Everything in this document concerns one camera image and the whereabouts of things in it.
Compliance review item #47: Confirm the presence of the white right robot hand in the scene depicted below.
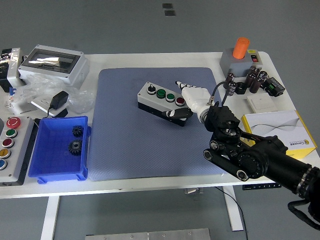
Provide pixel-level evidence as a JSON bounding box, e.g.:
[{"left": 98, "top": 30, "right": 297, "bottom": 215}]
[{"left": 161, "top": 80, "right": 213, "bottom": 123}]

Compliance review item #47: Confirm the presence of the grey four-button control box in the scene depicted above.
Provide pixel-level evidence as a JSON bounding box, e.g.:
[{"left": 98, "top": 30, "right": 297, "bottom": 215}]
[{"left": 136, "top": 81, "right": 193, "bottom": 127}]

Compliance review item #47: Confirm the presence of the grey five-button control box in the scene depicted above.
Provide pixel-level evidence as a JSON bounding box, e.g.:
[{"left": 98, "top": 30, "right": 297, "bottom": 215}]
[{"left": 0, "top": 116, "right": 38, "bottom": 187}]

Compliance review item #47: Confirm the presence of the black capacitor with silver top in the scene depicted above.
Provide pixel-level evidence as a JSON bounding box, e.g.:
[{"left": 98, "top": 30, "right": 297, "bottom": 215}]
[{"left": 226, "top": 81, "right": 238, "bottom": 97}]

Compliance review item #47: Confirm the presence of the orange cylinder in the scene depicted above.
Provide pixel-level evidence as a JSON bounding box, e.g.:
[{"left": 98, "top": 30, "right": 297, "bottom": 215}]
[{"left": 231, "top": 37, "right": 250, "bottom": 60}]

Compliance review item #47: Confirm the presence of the grey-blue textured mat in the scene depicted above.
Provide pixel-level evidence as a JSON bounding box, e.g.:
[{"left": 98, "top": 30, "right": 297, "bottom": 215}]
[{"left": 87, "top": 66, "right": 227, "bottom": 182}]

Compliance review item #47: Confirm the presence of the black module with green terminal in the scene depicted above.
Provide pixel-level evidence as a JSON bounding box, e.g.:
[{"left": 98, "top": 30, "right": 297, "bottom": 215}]
[{"left": 261, "top": 76, "right": 286, "bottom": 98}]

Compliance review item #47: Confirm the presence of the yellow and white cardboard box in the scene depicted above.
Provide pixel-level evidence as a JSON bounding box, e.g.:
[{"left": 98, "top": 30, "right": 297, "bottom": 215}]
[{"left": 240, "top": 109, "right": 318, "bottom": 160}]

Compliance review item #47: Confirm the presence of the black table control panel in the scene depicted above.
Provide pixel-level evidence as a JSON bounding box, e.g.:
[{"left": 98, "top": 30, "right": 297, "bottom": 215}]
[{"left": 241, "top": 182, "right": 283, "bottom": 191}]

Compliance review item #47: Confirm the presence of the clear plastic bag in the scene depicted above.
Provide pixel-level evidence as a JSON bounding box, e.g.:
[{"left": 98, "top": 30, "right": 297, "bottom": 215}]
[{"left": 14, "top": 73, "right": 97, "bottom": 115}]

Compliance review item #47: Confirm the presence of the small black bevel gear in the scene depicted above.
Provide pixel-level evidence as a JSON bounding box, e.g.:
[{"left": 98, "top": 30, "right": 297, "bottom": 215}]
[{"left": 72, "top": 125, "right": 85, "bottom": 138}]

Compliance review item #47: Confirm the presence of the white table leg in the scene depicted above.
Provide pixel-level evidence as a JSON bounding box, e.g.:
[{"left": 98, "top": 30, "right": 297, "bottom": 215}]
[
  {"left": 39, "top": 196, "right": 61, "bottom": 240},
  {"left": 222, "top": 186, "right": 245, "bottom": 232}
]

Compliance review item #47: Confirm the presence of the large black bevel gear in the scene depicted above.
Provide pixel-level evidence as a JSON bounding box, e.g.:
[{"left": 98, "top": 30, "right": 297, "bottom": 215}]
[{"left": 67, "top": 139, "right": 83, "bottom": 156}]

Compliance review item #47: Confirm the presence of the black power adapter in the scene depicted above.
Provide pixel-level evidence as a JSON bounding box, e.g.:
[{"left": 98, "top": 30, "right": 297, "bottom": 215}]
[{"left": 47, "top": 90, "right": 70, "bottom": 117}]

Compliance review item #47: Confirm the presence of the grey metal plate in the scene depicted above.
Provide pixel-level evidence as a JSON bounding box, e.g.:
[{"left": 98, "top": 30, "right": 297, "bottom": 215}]
[{"left": 84, "top": 227, "right": 211, "bottom": 240}]

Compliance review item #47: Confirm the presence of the blue plastic bin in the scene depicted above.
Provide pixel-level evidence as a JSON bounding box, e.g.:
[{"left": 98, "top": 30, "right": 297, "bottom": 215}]
[{"left": 27, "top": 115, "right": 92, "bottom": 185}]

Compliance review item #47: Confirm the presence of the white breaker with blue lever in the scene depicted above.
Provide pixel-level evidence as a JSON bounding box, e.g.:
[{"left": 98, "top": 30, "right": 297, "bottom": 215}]
[{"left": 3, "top": 87, "right": 38, "bottom": 115}]

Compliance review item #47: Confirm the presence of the black and white device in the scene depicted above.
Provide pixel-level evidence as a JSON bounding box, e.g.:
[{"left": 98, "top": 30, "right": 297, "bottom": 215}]
[{"left": 0, "top": 47, "right": 26, "bottom": 93}]

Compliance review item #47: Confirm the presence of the black ring core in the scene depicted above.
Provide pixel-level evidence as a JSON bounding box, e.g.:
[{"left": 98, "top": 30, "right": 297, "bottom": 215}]
[{"left": 234, "top": 81, "right": 247, "bottom": 95}]

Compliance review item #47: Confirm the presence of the grey switch box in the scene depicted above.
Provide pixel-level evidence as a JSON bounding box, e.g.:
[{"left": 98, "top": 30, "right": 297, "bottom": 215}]
[{"left": 219, "top": 47, "right": 263, "bottom": 78}]

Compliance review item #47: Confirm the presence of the white wall switch panel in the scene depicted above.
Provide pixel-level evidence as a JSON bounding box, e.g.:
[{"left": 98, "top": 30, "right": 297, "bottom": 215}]
[{"left": 246, "top": 94, "right": 278, "bottom": 113}]

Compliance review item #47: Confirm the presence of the metal bracket under table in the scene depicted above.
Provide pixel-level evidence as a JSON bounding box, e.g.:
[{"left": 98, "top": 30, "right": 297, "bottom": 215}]
[{"left": 184, "top": 187, "right": 205, "bottom": 195}]

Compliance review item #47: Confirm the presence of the thin black cable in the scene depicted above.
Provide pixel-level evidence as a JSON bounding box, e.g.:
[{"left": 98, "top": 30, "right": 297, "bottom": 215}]
[{"left": 214, "top": 186, "right": 250, "bottom": 240}]

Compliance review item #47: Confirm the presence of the grey enclosure with clear lid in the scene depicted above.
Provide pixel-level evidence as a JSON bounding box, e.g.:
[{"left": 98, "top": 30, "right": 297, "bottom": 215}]
[{"left": 17, "top": 44, "right": 90, "bottom": 89}]

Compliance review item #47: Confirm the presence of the white wall socket panel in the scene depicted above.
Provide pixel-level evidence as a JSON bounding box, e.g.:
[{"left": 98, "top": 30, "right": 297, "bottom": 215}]
[{"left": 30, "top": 96, "right": 69, "bottom": 118}]

